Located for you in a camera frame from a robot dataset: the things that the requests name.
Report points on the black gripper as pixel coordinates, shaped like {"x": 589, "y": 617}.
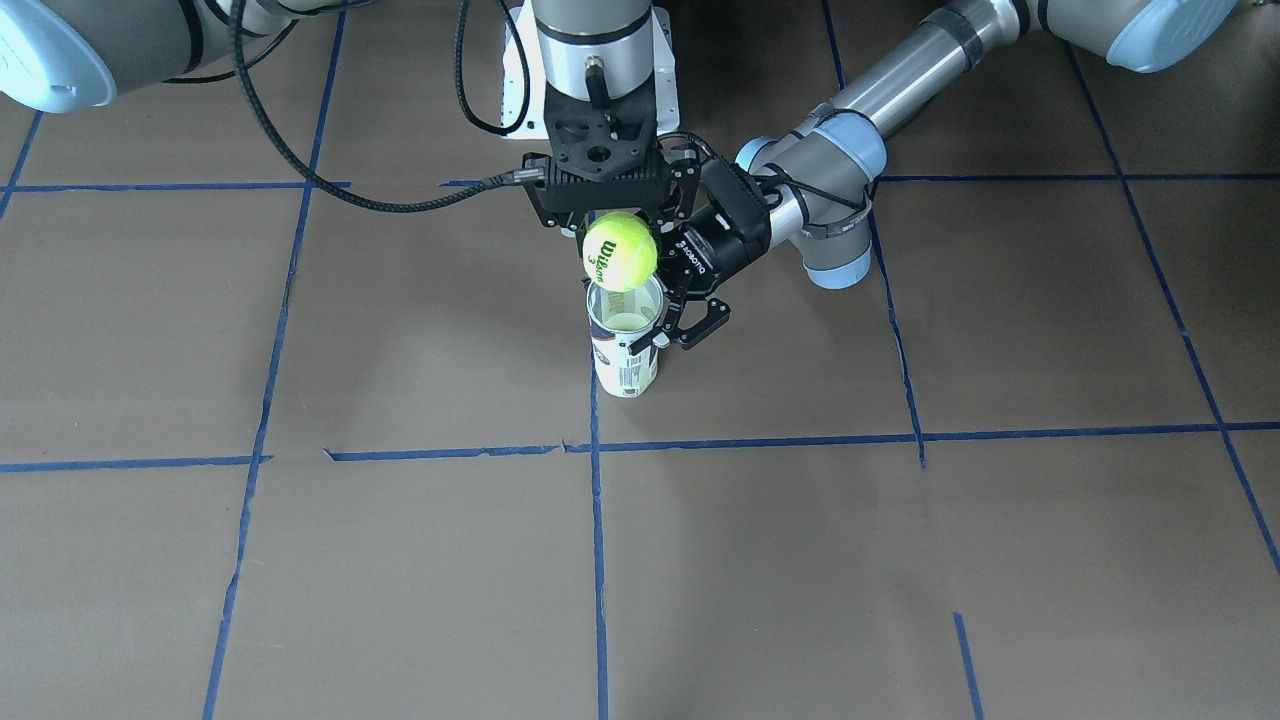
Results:
{"x": 541, "y": 207}
{"x": 722, "y": 243}

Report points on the yellow tennis ball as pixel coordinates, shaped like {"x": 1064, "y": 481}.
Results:
{"x": 619, "y": 253}

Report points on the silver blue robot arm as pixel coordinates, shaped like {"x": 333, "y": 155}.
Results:
{"x": 812, "y": 186}
{"x": 62, "y": 56}

